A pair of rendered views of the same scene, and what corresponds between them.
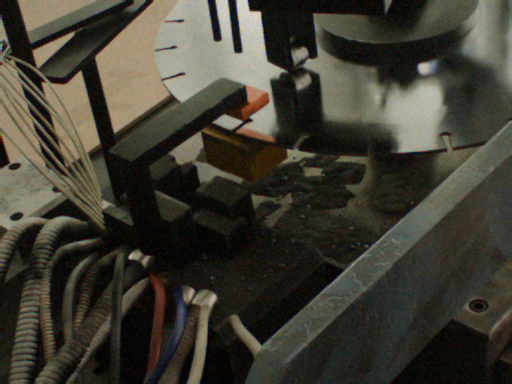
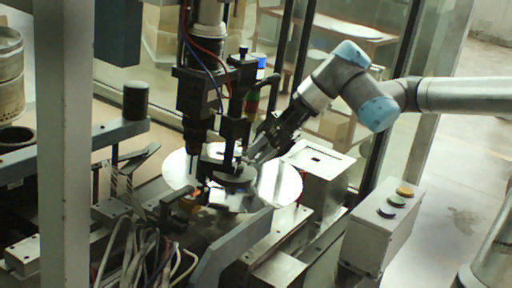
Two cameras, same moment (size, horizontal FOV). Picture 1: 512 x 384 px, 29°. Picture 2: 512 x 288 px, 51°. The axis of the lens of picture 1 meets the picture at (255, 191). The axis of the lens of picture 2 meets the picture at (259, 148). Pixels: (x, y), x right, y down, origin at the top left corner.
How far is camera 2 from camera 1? 0.56 m
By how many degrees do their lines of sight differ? 19
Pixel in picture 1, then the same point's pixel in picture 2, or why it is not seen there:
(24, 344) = (129, 248)
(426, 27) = (242, 179)
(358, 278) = (229, 236)
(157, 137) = (173, 198)
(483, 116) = (255, 206)
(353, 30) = (222, 176)
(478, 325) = (246, 262)
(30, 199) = (117, 210)
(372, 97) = (226, 196)
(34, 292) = (131, 234)
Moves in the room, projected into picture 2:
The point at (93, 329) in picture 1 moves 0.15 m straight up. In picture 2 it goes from (148, 246) to (153, 178)
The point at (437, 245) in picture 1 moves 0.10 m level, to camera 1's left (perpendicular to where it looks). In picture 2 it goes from (246, 232) to (191, 234)
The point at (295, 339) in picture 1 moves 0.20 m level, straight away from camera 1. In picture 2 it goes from (216, 246) to (201, 186)
